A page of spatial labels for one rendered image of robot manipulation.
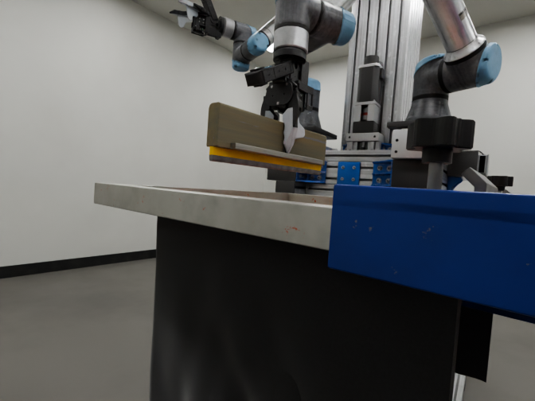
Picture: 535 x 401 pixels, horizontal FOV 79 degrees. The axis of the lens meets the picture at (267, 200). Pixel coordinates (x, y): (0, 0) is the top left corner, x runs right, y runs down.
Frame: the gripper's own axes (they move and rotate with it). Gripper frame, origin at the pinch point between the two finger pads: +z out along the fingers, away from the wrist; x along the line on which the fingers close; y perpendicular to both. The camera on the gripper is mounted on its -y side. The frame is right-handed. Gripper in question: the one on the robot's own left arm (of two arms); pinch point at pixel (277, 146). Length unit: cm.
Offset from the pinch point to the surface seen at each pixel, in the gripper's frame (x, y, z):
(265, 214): -22.3, -29.5, 11.3
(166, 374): 3.9, -21.8, 42.5
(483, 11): 14, 349, -189
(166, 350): 3.7, -22.2, 38.0
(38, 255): 325, 47, 92
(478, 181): -39.7, -25.7, 7.0
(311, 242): -27.9, -29.5, 13.2
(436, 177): -37.4, -28.5, 7.0
